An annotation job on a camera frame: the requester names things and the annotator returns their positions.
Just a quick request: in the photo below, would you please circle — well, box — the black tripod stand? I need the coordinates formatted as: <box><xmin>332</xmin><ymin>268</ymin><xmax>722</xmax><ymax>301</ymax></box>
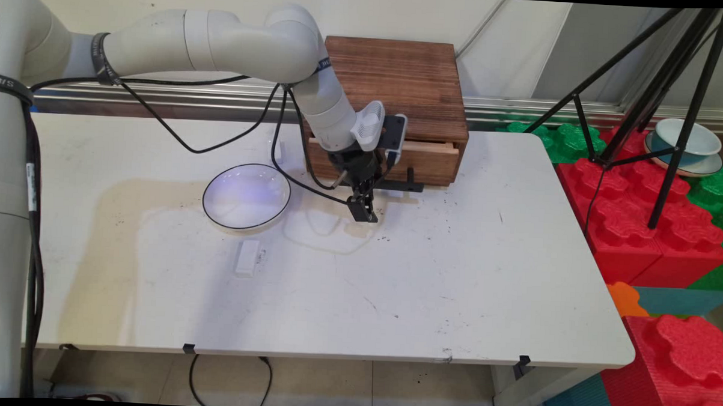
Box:
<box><xmin>520</xmin><ymin>1</ymin><xmax>723</xmax><ymax>232</ymax></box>

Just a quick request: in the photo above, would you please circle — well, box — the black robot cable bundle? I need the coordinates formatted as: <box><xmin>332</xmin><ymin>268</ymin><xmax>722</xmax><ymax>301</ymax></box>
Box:
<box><xmin>0</xmin><ymin>65</ymin><xmax>358</xmax><ymax>406</ymax></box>

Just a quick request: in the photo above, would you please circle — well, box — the light blue ceramic bowl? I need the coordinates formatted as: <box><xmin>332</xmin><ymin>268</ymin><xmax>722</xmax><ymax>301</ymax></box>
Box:
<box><xmin>650</xmin><ymin>118</ymin><xmax>723</xmax><ymax>169</ymax></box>

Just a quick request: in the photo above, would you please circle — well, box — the white table leg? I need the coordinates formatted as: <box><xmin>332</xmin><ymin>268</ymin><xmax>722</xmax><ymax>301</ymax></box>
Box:
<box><xmin>489</xmin><ymin>363</ymin><xmax>598</xmax><ymax>406</ymax></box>

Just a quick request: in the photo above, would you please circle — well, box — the aluminium wall rail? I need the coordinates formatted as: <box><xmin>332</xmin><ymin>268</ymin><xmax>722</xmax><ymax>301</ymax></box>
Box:
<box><xmin>31</xmin><ymin>73</ymin><xmax>723</xmax><ymax>134</ymax></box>

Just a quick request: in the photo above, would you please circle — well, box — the green foam block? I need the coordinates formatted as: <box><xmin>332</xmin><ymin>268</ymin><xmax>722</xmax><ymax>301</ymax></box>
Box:
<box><xmin>494</xmin><ymin>120</ymin><xmax>606</xmax><ymax>166</ymax></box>
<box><xmin>684</xmin><ymin>165</ymin><xmax>723</xmax><ymax>233</ymax></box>

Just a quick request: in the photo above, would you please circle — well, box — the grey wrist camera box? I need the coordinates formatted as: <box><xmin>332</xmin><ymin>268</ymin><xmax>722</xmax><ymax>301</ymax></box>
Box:
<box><xmin>380</xmin><ymin>112</ymin><xmax>409</xmax><ymax>156</ymax></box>

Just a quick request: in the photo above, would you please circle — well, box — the white vented wrist bracket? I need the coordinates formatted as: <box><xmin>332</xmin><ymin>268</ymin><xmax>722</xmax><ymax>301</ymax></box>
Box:
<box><xmin>349</xmin><ymin>100</ymin><xmax>386</xmax><ymax>152</ymax></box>

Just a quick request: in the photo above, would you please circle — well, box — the white plate with black rim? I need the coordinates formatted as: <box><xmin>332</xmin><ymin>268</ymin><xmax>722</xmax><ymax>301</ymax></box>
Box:
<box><xmin>201</xmin><ymin>161</ymin><xmax>293</xmax><ymax>232</ymax></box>

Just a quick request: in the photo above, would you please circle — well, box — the light blue saucer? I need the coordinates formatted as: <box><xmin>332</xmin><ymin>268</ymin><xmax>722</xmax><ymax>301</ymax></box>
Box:
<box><xmin>641</xmin><ymin>131</ymin><xmax>723</xmax><ymax>179</ymax></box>

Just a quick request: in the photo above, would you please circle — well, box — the brown wooden drawer cabinet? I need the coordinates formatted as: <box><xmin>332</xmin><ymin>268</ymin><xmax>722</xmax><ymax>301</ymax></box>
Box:
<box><xmin>301</xmin><ymin>35</ymin><xmax>473</xmax><ymax>189</ymax></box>

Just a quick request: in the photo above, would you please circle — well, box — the wooden drawer with black handle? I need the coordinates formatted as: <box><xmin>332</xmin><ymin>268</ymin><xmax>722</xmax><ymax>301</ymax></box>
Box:
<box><xmin>306</xmin><ymin>136</ymin><xmax>461</xmax><ymax>196</ymax></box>

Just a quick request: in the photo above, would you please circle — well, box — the black cable under table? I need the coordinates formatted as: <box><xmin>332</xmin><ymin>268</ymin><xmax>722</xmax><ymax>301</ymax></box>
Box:
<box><xmin>187</xmin><ymin>353</ymin><xmax>274</xmax><ymax>406</ymax></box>

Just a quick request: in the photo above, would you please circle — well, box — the white cable on wall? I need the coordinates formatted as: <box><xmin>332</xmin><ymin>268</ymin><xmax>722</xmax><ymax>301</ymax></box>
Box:
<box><xmin>453</xmin><ymin>0</ymin><xmax>508</xmax><ymax>59</ymax></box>

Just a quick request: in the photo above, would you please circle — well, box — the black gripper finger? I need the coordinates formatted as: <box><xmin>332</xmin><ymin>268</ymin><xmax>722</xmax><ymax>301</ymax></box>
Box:
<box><xmin>346</xmin><ymin>190</ymin><xmax>368</xmax><ymax>222</ymax></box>
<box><xmin>363</xmin><ymin>184</ymin><xmax>380</xmax><ymax>224</ymax></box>

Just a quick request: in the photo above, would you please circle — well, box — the small white rectangular block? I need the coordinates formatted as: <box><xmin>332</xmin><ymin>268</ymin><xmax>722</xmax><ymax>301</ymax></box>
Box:
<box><xmin>234</xmin><ymin>238</ymin><xmax>261</xmax><ymax>279</ymax></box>

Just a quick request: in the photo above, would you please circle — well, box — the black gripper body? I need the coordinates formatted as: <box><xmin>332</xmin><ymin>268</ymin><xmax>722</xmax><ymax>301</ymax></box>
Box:
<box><xmin>326</xmin><ymin>145</ymin><xmax>383</xmax><ymax>196</ymax></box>

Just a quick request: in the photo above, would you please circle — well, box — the thin black tripod cable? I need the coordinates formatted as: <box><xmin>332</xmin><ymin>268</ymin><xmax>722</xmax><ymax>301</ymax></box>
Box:
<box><xmin>584</xmin><ymin>165</ymin><xmax>608</xmax><ymax>237</ymax></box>

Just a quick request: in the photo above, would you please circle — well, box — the large red foam block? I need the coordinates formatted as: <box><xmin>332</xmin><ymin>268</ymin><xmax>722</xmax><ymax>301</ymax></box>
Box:
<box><xmin>551</xmin><ymin>122</ymin><xmax>723</xmax><ymax>290</ymax></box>

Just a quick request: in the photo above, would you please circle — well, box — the teal foam mat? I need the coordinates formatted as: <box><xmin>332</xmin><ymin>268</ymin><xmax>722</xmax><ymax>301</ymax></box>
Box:
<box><xmin>630</xmin><ymin>286</ymin><xmax>723</xmax><ymax>319</ymax></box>

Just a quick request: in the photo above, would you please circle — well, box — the orange foam piece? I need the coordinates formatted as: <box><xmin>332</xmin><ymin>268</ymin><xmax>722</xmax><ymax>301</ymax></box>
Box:
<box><xmin>605</xmin><ymin>280</ymin><xmax>651</xmax><ymax>320</ymax></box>

